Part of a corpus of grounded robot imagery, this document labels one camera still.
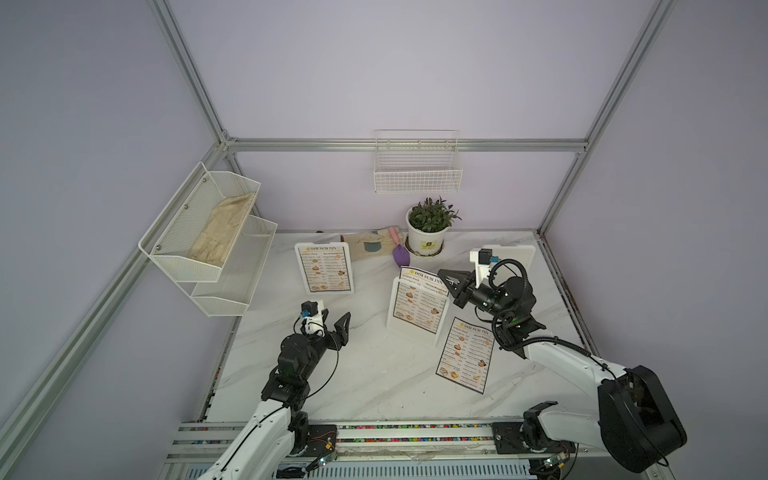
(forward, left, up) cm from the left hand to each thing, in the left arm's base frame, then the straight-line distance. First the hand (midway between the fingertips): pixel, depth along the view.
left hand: (338, 316), depth 82 cm
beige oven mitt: (+38, -7, -11) cm, 40 cm away
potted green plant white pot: (+33, -27, +3) cm, 43 cm away
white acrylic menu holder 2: (+20, +10, +8) cm, 24 cm away
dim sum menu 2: (-6, -38, -13) cm, 41 cm away
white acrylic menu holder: (0, -20, -8) cm, 21 cm away
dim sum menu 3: (+18, +6, -1) cm, 19 cm away
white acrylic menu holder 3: (+1, -42, +19) cm, 46 cm away
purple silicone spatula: (+32, -18, -11) cm, 39 cm away
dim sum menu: (+3, -23, +4) cm, 24 cm away
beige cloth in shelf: (+17, +32, +17) cm, 40 cm away
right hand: (+6, -28, +11) cm, 30 cm away
